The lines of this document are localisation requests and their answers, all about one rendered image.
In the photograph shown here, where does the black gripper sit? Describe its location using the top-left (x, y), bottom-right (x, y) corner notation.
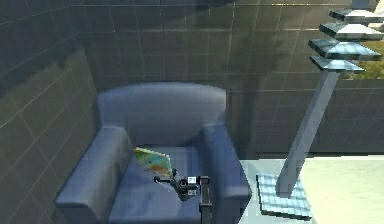
top-left (153, 168), bottom-right (194, 202)

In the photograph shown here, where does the green and orange book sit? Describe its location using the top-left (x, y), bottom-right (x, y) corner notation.
top-left (132, 146), bottom-right (174, 179)

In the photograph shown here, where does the blue armchair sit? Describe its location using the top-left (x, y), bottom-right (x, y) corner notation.
top-left (54, 82), bottom-right (253, 224)

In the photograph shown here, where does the grey tiered floor lamp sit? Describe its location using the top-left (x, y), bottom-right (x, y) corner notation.
top-left (256, 0), bottom-right (384, 221)

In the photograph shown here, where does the window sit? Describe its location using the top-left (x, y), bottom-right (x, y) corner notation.
top-left (340, 0), bottom-right (384, 81)

